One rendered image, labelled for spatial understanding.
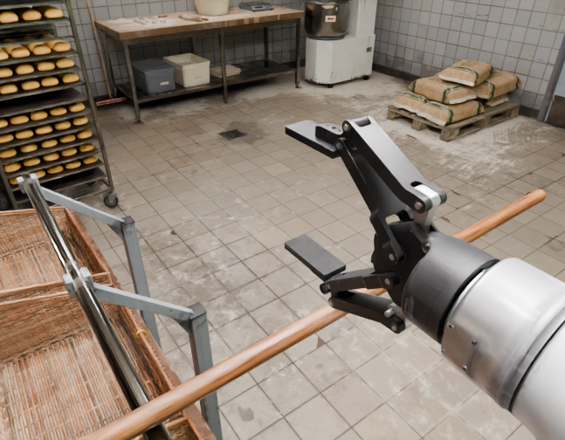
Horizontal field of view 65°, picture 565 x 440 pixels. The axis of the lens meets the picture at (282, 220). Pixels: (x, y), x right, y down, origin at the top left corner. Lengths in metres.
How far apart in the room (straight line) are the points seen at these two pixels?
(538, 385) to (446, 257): 0.10
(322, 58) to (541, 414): 5.67
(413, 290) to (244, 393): 1.81
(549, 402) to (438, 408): 1.87
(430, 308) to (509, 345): 0.06
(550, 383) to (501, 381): 0.03
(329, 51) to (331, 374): 4.40
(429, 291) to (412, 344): 2.04
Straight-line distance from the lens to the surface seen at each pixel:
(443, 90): 4.67
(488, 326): 0.31
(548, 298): 0.31
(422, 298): 0.33
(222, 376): 0.65
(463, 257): 0.33
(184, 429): 1.22
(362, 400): 2.11
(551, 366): 0.30
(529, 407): 0.31
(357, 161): 0.37
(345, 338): 2.32
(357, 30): 6.12
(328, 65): 5.89
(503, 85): 5.19
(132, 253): 1.51
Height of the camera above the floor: 1.71
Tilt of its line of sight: 33 degrees down
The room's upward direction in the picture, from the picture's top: straight up
